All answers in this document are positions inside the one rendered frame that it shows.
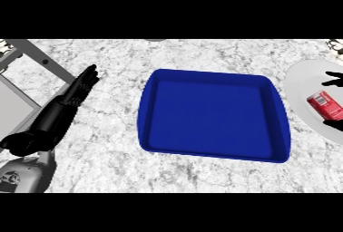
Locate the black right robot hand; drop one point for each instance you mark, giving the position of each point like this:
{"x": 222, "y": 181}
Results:
{"x": 335, "y": 79}

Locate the red can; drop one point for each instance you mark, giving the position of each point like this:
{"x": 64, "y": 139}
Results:
{"x": 329, "y": 105}

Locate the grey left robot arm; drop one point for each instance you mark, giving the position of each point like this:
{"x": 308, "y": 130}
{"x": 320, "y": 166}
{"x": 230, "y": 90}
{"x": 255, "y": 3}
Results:
{"x": 27, "y": 175}

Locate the white plate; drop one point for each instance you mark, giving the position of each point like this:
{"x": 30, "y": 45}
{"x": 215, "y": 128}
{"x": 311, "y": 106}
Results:
{"x": 308, "y": 87}

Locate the blue tray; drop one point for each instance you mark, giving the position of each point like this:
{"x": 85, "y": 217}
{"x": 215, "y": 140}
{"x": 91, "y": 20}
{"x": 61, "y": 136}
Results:
{"x": 214, "y": 116}

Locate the black white patterned object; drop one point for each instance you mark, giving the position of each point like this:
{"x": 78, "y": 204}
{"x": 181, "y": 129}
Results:
{"x": 336, "y": 46}
{"x": 5, "y": 47}

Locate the grey round object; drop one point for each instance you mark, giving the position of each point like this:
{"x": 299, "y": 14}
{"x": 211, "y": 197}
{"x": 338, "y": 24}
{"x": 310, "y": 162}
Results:
{"x": 156, "y": 40}

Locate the grey framed appliance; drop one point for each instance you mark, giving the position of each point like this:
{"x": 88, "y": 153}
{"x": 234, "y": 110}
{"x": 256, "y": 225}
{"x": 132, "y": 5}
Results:
{"x": 18, "y": 99}

